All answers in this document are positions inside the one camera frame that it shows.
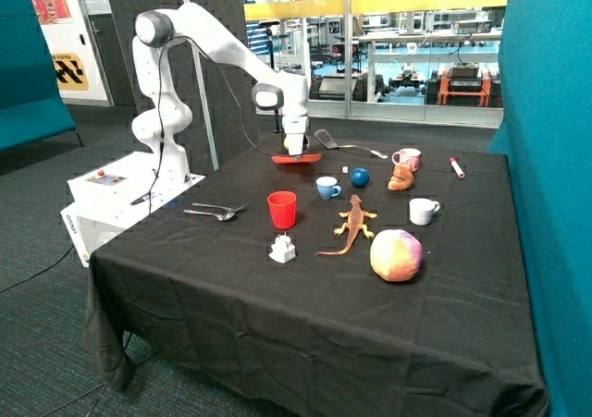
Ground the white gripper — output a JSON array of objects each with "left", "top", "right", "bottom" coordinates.
[{"left": 282, "top": 115, "right": 308, "bottom": 155}]

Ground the red plastic plate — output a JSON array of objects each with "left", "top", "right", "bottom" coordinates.
[{"left": 272, "top": 153, "right": 322, "bottom": 165}]

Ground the red plastic cup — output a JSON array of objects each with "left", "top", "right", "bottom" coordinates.
[{"left": 267, "top": 190, "right": 297, "bottom": 230}]

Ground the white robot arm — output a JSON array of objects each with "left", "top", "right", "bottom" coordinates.
[{"left": 131, "top": 3, "right": 309, "bottom": 186}]

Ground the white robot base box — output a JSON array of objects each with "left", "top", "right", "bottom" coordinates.
[{"left": 61, "top": 152, "right": 204, "bottom": 267}]

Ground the black slotted spatula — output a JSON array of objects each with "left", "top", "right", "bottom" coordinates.
[{"left": 313, "top": 129, "right": 389, "bottom": 160}]

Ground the blue cup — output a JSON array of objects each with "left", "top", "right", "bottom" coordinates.
[{"left": 315, "top": 176, "right": 342, "bottom": 200}]

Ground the black acoustic panel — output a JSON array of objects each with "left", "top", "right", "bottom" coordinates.
[{"left": 109, "top": 0, "right": 258, "bottom": 173}]

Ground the blue ball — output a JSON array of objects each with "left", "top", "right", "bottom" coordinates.
[{"left": 350, "top": 167, "right": 370, "bottom": 188}]

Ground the metal fork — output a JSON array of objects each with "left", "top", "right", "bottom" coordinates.
[{"left": 192, "top": 202, "right": 245, "bottom": 213}]

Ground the orange toy lizard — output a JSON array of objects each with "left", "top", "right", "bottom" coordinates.
[{"left": 316, "top": 194, "right": 377, "bottom": 256}]

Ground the metal spoon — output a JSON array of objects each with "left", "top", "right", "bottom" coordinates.
[{"left": 183, "top": 209, "right": 235, "bottom": 222}]

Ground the brown plush toy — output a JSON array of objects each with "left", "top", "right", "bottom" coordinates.
[{"left": 388, "top": 163, "right": 414, "bottom": 191}]

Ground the pink mug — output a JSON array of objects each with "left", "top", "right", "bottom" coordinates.
[{"left": 391, "top": 148, "right": 422, "bottom": 172}]

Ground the white power adapter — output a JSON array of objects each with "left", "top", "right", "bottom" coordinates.
[{"left": 268, "top": 233, "right": 296, "bottom": 264}]

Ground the black tablecloth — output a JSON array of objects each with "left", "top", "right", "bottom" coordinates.
[{"left": 84, "top": 148, "right": 549, "bottom": 416}]

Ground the white mug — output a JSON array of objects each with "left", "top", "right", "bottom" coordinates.
[{"left": 409, "top": 198, "right": 440, "bottom": 227}]

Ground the multicolour plush ball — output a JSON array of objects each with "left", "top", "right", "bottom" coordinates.
[{"left": 370, "top": 229, "right": 423, "bottom": 282}]

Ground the red white marker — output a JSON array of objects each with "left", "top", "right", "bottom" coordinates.
[{"left": 449, "top": 157, "right": 465, "bottom": 178}]

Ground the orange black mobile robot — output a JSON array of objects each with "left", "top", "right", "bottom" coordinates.
[{"left": 425, "top": 62, "right": 502, "bottom": 108}]

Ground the yellow black sign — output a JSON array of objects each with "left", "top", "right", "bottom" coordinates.
[{"left": 52, "top": 53, "right": 89, "bottom": 92}]

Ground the teal sofa bench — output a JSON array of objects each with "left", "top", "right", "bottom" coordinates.
[{"left": 1, "top": 0, "right": 77, "bottom": 151}]

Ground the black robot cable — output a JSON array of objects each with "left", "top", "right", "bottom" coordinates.
[{"left": 147, "top": 35, "right": 288, "bottom": 215}]

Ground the teal partition wall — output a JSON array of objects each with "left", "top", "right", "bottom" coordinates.
[{"left": 490, "top": 0, "right": 591, "bottom": 416}]

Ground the black floor cable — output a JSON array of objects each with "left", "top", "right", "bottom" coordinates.
[{"left": 0, "top": 245, "right": 75, "bottom": 295}]

